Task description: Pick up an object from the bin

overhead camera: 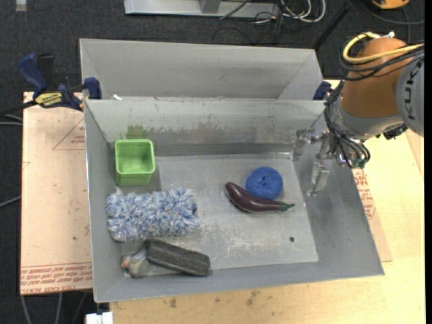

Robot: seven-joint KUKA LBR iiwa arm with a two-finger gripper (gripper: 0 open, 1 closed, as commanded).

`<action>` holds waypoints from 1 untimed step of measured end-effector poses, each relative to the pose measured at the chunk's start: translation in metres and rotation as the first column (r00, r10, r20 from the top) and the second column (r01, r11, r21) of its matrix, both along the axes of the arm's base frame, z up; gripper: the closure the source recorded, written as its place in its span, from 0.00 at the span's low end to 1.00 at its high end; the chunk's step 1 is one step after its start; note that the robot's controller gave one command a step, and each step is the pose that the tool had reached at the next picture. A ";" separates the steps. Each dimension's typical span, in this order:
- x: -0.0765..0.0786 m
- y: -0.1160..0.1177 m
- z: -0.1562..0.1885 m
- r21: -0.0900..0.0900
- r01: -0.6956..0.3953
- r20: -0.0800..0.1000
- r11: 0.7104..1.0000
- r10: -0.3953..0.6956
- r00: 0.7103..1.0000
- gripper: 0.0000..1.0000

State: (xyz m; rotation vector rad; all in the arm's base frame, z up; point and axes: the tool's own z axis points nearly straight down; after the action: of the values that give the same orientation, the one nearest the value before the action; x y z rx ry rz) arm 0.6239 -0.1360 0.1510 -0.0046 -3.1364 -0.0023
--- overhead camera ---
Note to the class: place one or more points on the blue round scrub sponge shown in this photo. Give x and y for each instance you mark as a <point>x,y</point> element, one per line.
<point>264,182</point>

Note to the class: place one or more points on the grey metal bin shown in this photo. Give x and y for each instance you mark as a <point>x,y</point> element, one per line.
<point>256,235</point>

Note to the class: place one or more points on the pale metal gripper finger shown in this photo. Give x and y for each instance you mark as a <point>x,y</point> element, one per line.
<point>318,179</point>
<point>300,138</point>

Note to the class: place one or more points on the purple toy eggplant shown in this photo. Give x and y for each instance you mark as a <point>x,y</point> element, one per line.
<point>251,202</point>

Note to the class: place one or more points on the dark grey flat block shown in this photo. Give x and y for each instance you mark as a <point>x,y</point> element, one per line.
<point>179,258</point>

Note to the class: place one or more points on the grey toy animal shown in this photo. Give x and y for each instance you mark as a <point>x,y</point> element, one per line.
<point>136,265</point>

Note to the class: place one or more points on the black cylinder on white bracket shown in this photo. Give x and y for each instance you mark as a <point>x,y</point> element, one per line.
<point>394,132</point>

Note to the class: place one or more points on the green square plastic cup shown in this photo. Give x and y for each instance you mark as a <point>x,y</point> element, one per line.
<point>134,162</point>

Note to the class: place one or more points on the brown cardboard board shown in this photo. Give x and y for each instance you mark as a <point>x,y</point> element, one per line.
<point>54,197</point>

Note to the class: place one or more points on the blue and white fluffy cloth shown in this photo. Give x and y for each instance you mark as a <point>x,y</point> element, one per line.
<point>152,214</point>

